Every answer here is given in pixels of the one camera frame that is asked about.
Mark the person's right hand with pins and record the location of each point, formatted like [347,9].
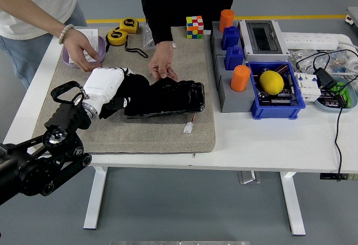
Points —
[162,60]
[79,49]

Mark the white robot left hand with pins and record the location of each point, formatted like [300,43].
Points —
[103,84]

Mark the purple dish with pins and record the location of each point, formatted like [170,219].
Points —
[101,46]

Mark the black rag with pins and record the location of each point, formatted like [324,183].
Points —
[137,88]

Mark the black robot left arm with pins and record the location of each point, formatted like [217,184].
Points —
[28,169]

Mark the person's right forearm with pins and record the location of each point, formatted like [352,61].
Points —
[28,10]
[162,29]

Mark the table control panel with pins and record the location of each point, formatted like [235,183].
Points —
[328,176]

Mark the clear bag of screws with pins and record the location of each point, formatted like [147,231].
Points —
[146,36]

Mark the colourful puzzle cube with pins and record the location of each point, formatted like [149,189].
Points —
[194,27]

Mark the grey block holder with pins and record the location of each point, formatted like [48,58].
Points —
[235,102]
[215,41]

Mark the grey-brown mat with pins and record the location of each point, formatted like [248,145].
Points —
[140,138]

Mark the blue block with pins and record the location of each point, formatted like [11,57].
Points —
[230,38]
[234,58]

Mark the orange cylinder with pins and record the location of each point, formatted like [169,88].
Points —
[240,78]
[226,19]

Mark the grey distribution box with window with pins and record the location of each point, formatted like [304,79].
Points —
[261,36]

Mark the yellow lemon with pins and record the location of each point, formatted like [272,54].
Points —
[271,82]

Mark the brown cylindrical capacitor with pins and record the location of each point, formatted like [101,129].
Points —
[281,68]

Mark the dark circuit boards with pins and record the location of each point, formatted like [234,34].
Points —
[279,99]

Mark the blue plastic bin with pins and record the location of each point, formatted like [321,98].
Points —
[277,112]

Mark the white table leg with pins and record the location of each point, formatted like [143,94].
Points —
[92,214]
[295,214]

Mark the clear bags of small parts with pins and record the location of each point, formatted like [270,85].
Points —
[305,57]

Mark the white power strip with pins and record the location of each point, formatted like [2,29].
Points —
[307,40]

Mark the white circuit breaker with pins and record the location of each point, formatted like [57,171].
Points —
[307,87]

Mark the black power adapter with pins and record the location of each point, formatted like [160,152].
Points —
[325,78]

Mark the dark terminal board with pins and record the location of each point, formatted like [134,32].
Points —
[330,101]

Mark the green terminal blocks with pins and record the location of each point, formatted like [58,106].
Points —
[345,94]

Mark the light blue dish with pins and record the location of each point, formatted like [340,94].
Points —
[353,96]

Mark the white cart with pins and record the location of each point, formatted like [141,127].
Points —
[353,15]

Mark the white switch plate stack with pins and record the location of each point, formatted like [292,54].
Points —
[91,58]

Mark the flat white switch plate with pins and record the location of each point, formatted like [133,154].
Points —
[93,33]

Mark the metal bracket under table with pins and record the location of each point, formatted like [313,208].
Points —
[249,177]

